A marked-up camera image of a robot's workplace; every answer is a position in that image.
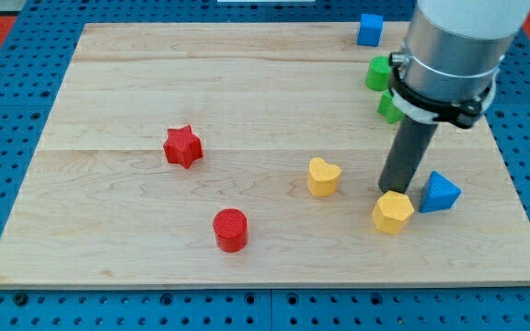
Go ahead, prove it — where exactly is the green block behind arm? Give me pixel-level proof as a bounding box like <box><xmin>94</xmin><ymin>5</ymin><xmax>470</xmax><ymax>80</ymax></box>
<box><xmin>376</xmin><ymin>90</ymin><xmax>404</xmax><ymax>124</ymax></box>

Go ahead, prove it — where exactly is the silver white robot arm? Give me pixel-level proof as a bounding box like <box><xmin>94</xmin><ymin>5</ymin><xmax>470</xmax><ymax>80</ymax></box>
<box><xmin>388</xmin><ymin>0</ymin><xmax>530</xmax><ymax>129</ymax></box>

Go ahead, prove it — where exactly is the yellow heart block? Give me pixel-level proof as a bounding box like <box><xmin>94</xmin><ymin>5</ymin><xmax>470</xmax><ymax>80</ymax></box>
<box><xmin>306</xmin><ymin>157</ymin><xmax>341</xmax><ymax>197</ymax></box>

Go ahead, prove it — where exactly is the light wooden board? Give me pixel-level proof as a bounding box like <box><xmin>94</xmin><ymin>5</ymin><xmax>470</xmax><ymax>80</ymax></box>
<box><xmin>0</xmin><ymin>22</ymin><xmax>530</xmax><ymax>290</ymax></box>

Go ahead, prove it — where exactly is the red cylinder block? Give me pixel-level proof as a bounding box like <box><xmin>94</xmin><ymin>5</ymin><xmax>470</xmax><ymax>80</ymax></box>
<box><xmin>213</xmin><ymin>208</ymin><xmax>248</xmax><ymax>253</ymax></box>

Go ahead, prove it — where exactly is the red star block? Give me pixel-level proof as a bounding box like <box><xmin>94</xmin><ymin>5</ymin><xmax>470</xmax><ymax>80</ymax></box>
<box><xmin>163</xmin><ymin>125</ymin><xmax>203</xmax><ymax>169</ymax></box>

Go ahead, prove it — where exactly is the yellow pentagon block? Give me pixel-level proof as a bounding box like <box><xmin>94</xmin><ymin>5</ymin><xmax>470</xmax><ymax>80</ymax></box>
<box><xmin>372</xmin><ymin>190</ymin><xmax>415</xmax><ymax>234</ymax></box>

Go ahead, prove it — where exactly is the green cylinder block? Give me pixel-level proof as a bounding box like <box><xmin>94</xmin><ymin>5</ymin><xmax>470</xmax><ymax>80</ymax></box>
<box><xmin>365</xmin><ymin>56</ymin><xmax>391</xmax><ymax>91</ymax></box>

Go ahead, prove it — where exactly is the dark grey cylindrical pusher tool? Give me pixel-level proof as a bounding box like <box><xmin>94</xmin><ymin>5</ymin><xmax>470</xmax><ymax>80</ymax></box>
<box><xmin>378</xmin><ymin>116</ymin><xmax>438</xmax><ymax>193</ymax></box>

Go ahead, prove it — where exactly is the blue cube block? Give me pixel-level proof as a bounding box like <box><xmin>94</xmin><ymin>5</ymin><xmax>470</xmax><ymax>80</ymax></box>
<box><xmin>357</xmin><ymin>13</ymin><xmax>384</xmax><ymax>47</ymax></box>

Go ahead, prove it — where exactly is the blue triangle block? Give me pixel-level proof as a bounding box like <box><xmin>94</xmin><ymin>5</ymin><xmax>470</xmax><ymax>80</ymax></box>
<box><xmin>419</xmin><ymin>171</ymin><xmax>462</xmax><ymax>213</ymax></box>

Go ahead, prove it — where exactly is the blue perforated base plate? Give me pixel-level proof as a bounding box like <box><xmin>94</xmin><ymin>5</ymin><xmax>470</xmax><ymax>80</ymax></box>
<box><xmin>0</xmin><ymin>0</ymin><xmax>530</xmax><ymax>330</ymax></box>

